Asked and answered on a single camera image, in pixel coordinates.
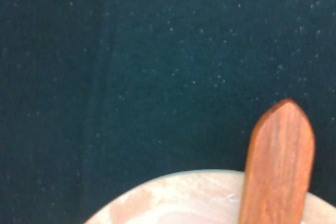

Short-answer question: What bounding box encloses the wooden handled fork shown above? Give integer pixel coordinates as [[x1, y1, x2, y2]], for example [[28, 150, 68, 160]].
[[239, 99, 316, 224]]

